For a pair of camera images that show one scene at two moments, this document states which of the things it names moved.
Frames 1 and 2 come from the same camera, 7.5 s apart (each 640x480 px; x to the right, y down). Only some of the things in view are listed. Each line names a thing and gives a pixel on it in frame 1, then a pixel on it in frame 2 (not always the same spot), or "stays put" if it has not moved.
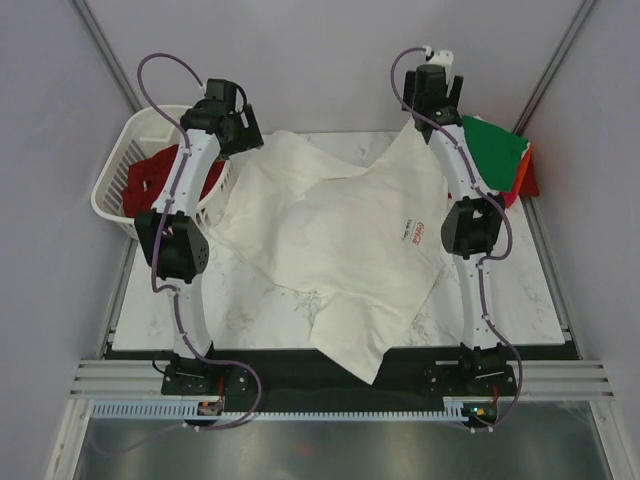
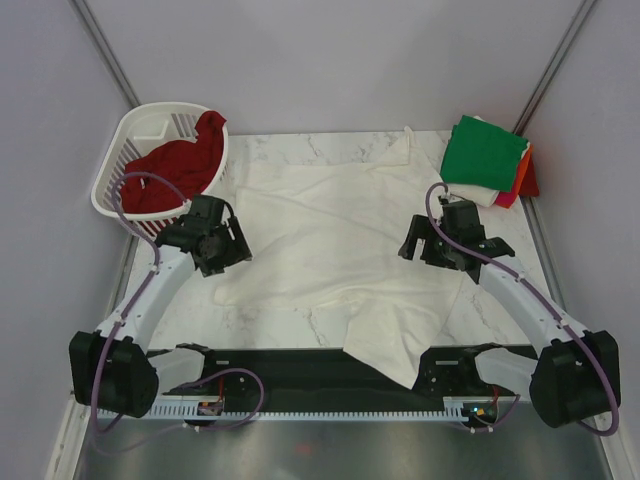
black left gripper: (250, 137) → (237, 251)
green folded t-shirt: (495, 151) stays put
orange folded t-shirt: (521, 168) stays put
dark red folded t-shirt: (530, 187) stays put
